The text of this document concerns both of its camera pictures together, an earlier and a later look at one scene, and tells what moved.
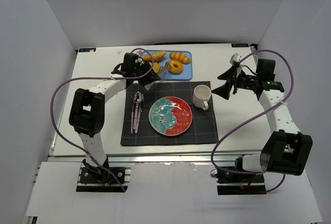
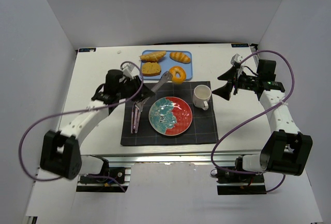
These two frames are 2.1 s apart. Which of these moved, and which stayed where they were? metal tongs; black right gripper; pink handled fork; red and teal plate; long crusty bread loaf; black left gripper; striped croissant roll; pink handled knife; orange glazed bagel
Moved: black left gripper; metal tongs; orange glazed bagel
Stayed: red and teal plate; black right gripper; long crusty bread loaf; pink handled knife; striped croissant roll; pink handled fork
